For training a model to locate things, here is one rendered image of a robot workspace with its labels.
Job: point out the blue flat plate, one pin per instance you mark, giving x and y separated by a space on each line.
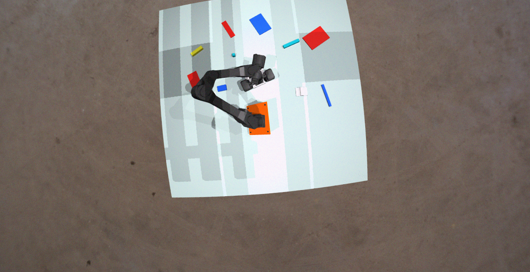
260 24

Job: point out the teal rectangular bar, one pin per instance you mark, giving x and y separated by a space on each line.
291 43

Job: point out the yellow rectangular bar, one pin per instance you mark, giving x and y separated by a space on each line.
195 52

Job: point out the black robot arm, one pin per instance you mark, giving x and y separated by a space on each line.
203 91

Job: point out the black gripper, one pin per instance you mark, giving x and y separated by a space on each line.
268 75

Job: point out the blue block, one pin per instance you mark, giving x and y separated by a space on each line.
222 88

